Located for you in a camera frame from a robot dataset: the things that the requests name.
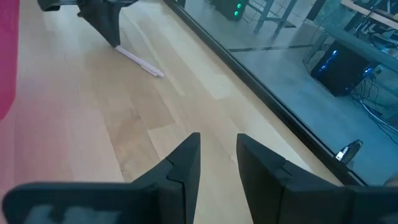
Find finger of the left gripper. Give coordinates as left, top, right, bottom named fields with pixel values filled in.
left=76, top=0, right=139, bottom=49

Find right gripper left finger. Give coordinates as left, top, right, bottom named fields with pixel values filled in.
left=1, top=132, right=202, bottom=224

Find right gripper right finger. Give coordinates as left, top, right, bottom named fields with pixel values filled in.
left=236, top=133, right=398, bottom=224

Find pale pink pencil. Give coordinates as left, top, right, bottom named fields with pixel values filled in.
left=114, top=45, right=165, bottom=78

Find pink translucent supply box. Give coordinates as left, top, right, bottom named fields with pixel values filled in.
left=0, top=0, right=21, bottom=121

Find black computer green lights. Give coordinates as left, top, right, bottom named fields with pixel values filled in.
left=212, top=0, right=250, bottom=22

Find black computer blue lights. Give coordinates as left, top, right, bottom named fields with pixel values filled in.
left=310, top=39, right=379, bottom=98

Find grey metal desk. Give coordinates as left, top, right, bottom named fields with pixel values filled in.
left=306, top=0, right=398, bottom=74

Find black frame clamp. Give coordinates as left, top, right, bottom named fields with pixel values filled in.
left=335, top=139, right=364, bottom=165

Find black aluminium table frame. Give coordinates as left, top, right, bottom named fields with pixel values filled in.
left=161, top=0, right=369, bottom=188

